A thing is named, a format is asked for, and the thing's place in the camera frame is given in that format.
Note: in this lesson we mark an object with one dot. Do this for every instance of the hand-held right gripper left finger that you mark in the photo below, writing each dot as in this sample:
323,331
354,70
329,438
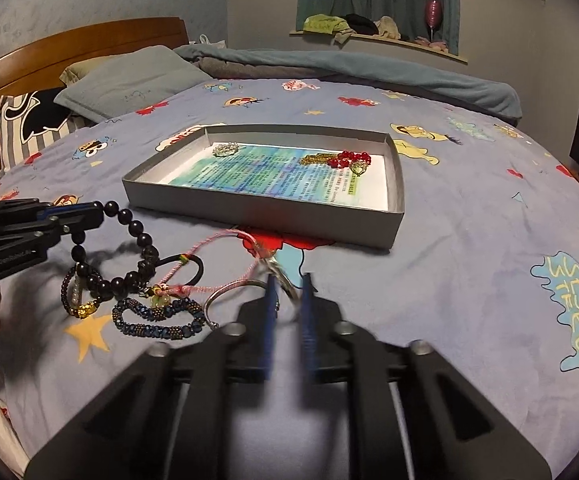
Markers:
271,320

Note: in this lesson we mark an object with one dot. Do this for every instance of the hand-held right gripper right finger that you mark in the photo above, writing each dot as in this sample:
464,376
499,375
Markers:
307,320

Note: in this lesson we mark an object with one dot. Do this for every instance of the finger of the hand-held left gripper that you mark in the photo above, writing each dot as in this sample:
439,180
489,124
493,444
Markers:
54,212
19,250

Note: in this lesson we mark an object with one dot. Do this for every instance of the grey cardboard box lid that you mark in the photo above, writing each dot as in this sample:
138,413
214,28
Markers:
269,212

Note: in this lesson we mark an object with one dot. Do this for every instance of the black white striped pillow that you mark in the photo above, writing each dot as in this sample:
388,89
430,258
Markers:
34,120

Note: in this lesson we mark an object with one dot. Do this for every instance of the silver bangle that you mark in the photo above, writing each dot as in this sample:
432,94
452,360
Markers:
209,310

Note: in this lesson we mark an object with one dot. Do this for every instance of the beige pillow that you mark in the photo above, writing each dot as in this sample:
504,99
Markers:
77,70

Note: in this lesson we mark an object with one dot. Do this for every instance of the wooden headboard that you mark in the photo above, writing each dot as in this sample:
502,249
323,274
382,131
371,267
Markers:
69,42

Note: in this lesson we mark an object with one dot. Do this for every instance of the blue-green printed paper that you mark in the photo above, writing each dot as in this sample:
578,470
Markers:
269,175

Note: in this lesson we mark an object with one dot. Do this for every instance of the grey-blue pillow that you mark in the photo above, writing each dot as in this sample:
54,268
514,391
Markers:
134,80

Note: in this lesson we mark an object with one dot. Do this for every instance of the green pendant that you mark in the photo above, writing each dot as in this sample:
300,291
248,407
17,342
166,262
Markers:
357,169

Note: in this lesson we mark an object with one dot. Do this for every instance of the printed cartoon bedsheet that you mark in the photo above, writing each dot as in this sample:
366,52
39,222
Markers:
469,260

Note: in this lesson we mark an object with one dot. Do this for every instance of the blue blanket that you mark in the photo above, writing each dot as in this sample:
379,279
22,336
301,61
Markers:
369,67

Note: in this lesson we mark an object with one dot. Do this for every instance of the wooden window sill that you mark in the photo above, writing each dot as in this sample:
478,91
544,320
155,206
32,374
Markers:
409,49

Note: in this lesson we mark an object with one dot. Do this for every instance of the green cloth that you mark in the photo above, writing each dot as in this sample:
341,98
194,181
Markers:
324,25

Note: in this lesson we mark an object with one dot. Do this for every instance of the black cloth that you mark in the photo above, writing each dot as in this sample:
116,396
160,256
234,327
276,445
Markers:
362,22

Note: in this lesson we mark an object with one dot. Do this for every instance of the pink cloth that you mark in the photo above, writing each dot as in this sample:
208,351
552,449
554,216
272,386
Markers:
432,44

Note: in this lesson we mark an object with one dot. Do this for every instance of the beige cloth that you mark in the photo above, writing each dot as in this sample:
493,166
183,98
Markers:
388,27

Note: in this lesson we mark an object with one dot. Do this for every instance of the pink balloon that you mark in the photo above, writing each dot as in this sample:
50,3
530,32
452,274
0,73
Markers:
433,12

